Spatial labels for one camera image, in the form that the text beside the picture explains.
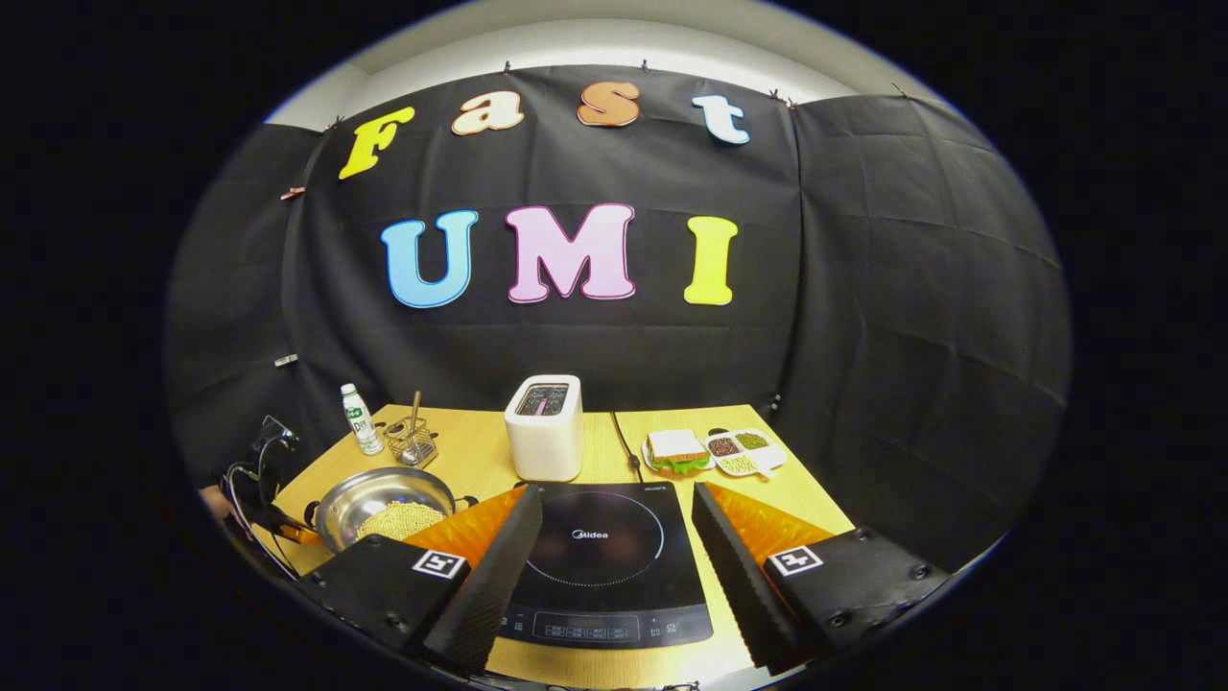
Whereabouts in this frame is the white bottle green label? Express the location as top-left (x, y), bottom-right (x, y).
top-left (341, 383), bottom-right (385, 456)

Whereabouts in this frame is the black induction cooktop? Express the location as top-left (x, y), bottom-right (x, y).
top-left (497, 482), bottom-right (714, 650)

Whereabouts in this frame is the black backdrop cloth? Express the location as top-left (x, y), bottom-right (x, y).
top-left (163, 65), bottom-right (1073, 577)

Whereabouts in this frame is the white sandwich plate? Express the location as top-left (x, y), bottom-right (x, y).
top-left (641, 437), bottom-right (716, 478)

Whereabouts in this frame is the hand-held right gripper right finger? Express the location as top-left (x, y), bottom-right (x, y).
top-left (691, 482), bottom-right (951, 676)

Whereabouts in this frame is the black power cable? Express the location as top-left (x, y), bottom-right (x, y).
top-left (610, 412), bottom-right (644, 483)

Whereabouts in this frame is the pile of soybeans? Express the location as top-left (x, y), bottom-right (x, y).
top-left (357, 500), bottom-right (447, 541)

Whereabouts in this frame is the wire mesh utensil basket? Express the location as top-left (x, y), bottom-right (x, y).
top-left (384, 417), bottom-right (439, 469)

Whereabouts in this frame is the sandwich with lettuce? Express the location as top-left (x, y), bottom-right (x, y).
top-left (646, 429), bottom-right (711, 476)

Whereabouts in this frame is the white divided bean dish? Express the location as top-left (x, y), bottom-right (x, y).
top-left (703, 428), bottom-right (788, 479)

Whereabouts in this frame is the white toaster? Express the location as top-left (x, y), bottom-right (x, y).
top-left (504, 374), bottom-right (584, 483)

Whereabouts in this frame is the stainless steel pot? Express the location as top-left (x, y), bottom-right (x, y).
top-left (305, 467), bottom-right (479, 555)

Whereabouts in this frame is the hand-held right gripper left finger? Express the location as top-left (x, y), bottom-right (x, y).
top-left (297, 485), bottom-right (545, 676)

